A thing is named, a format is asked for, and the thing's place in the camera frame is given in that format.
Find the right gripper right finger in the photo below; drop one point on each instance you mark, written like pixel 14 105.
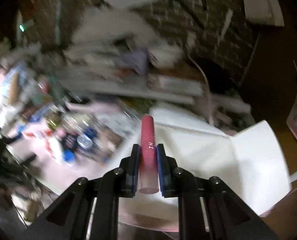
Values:
pixel 208 208

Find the panda ceramic bowl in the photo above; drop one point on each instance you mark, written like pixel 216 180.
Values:
pixel 165 56

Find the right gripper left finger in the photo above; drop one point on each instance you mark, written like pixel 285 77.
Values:
pixel 88 209

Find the purple grey cloth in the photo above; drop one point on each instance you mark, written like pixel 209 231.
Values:
pixel 137 60

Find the pink cylinder tube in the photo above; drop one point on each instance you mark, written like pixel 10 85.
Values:
pixel 148 169

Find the blue lid white jar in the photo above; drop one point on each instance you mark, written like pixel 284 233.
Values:
pixel 69 156

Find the white lid blue case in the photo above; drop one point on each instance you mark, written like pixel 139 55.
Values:
pixel 84 142

